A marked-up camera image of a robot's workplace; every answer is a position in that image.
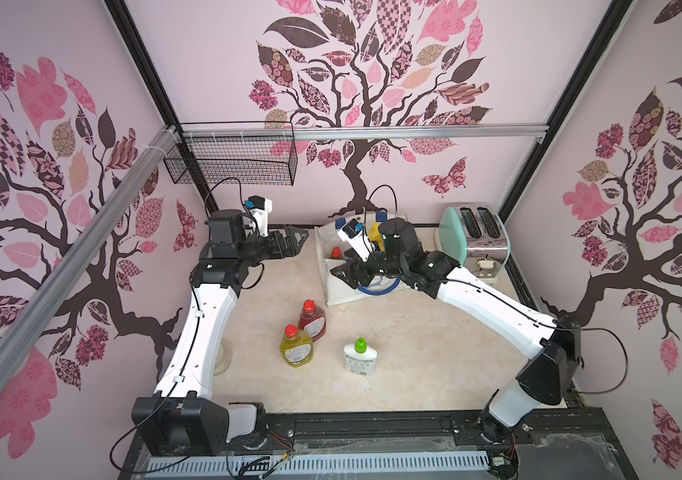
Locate white canvas shopping bag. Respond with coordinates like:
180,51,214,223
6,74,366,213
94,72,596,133
314,209,423,308

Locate red liquid soap bottle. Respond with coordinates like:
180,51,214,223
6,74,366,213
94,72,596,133
298,300,327,341

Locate yellow-green soap bottle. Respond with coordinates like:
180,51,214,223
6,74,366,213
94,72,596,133
280,325,314,368

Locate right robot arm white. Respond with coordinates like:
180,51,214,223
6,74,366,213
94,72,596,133
331,251,582,442

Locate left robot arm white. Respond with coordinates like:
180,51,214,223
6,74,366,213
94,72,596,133
131,226,309,457

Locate white bottle green cap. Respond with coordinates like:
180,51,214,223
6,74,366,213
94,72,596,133
343,337,378,376

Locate round beige lid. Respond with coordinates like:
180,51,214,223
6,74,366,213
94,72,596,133
213,342,232,376

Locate mint chrome toaster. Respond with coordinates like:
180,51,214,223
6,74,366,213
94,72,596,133
434,203,511,285

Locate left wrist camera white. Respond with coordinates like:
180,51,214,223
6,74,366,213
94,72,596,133
245,195,273,237

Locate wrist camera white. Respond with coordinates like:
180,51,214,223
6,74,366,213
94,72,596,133
245,195,273,237
337,218,374,262

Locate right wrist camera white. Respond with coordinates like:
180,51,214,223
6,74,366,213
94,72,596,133
337,218,374,262

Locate aluminium rail back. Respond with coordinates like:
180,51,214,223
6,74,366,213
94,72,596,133
183,123,549,141

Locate aluminium rail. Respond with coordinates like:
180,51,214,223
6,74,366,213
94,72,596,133
183,123,549,141
0,125,179,394

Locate black wire mesh basket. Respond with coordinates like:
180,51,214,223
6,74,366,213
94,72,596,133
164,120,298,186

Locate black base frame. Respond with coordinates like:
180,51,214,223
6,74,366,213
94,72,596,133
117,407,637,479

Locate aluminium rail left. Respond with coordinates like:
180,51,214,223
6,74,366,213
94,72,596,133
0,125,179,394

